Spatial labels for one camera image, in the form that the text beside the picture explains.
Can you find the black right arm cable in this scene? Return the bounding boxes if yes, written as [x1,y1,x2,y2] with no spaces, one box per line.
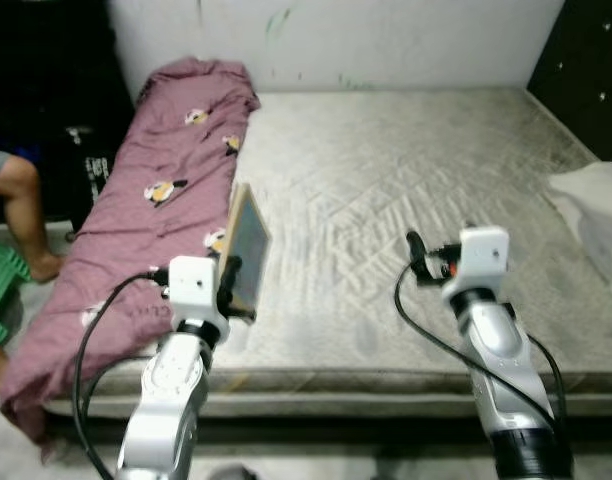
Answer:
[394,260,567,441]

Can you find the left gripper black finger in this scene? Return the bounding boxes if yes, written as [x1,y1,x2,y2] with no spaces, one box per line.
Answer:
[216,256,243,313]

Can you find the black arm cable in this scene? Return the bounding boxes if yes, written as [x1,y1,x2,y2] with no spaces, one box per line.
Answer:
[394,260,567,441]
[74,268,172,480]

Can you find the silver robot left leg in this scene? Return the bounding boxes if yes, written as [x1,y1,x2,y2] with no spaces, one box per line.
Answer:
[204,462,259,480]

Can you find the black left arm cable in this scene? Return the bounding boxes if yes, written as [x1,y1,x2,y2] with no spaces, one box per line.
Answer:
[74,268,172,480]

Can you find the person in grey shorts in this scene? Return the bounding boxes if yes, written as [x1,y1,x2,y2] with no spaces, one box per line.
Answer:
[0,148,67,393]

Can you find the colourful picture board book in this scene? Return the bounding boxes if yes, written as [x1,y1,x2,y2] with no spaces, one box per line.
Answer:
[224,183,272,323]

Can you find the white pillow with green print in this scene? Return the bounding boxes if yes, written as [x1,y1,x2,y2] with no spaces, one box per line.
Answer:
[546,162,612,301]

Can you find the green plastic stool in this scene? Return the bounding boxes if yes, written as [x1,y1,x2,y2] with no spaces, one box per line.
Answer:
[0,232,32,346]

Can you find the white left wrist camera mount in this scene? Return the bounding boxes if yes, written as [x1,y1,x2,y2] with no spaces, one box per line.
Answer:
[166,256,230,341]

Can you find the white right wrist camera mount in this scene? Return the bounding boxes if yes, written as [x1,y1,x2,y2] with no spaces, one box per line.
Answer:
[441,227,510,306]

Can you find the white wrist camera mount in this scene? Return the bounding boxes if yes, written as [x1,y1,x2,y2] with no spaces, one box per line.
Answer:
[166,256,230,341]
[441,227,510,306]

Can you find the black tufted headboard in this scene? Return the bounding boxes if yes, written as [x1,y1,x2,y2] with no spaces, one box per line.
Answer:
[526,0,612,161]

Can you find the purple cartoon print blanket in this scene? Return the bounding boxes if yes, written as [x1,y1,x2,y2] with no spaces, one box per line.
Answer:
[0,57,260,446]

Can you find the black bag with white print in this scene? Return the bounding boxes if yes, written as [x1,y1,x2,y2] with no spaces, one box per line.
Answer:
[66,125,112,236]

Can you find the white quilted mattress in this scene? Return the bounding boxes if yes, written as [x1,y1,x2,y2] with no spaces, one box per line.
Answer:
[46,88,612,416]

